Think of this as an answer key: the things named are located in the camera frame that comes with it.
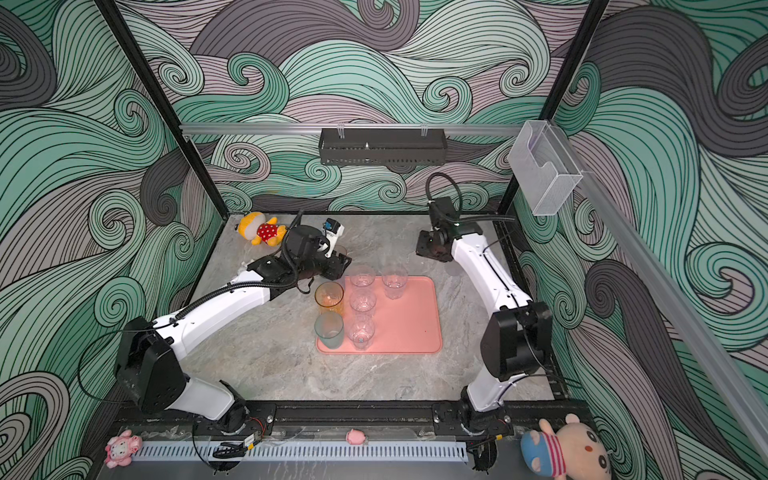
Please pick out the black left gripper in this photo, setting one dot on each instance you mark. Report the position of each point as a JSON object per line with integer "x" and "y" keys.
{"x": 337, "y": 266}

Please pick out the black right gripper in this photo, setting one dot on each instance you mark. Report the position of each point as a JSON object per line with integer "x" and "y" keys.
{"x": 423, "y": 249}

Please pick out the yellow plastic tumbler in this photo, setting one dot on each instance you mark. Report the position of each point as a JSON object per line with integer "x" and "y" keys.
{"x": 330, "y": 296}

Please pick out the clear faceted glass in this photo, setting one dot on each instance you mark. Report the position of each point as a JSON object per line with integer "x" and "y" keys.
{"x": 361, "y": 275}
{"x": 363, "y": 301}
{"x": 361, "y": 332}

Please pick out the clear upturned glass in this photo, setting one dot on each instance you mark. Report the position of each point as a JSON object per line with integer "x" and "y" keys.
{"x": 395, "y": 280}

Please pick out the green textured plastic tumbler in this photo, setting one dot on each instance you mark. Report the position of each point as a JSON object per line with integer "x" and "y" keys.
{"x": 329, "y": 329}

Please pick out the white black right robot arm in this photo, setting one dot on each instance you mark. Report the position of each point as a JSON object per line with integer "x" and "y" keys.
{"x": 517, "y": 338}

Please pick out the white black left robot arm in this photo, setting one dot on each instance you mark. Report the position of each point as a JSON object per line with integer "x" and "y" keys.
{"x": 147, "y": 364}

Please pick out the pink plastic tray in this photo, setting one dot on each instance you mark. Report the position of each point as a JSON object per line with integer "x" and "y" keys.
{"x": 408, "y": 325}

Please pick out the yellow plush duck toy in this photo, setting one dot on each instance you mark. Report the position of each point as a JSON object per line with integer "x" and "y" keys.
{"x": 256, "y": 228}

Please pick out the small pink pig toy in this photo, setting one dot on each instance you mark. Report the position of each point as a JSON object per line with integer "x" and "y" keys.
{"x": 355, "y": 437}

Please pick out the pig plush striped shirt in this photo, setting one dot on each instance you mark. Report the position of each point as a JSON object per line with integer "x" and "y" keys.
{"x": 573, "y": 452}

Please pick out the pink kitty plush toy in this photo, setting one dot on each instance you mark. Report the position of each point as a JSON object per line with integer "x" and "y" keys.
{"x": 121, "y": 449}

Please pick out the black wall shelf basket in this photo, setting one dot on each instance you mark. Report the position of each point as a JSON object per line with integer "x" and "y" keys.
{"x": 398, "y": 148}

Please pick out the clear acrylic wall box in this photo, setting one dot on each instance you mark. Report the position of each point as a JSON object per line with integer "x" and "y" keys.
{"x": 545, "y": 165}

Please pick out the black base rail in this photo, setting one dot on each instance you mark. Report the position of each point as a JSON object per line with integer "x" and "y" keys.
{"x": 442, "y": 417}

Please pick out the white slotted cable duct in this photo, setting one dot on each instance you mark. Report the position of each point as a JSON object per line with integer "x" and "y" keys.
{"x": 318, "y": 451}

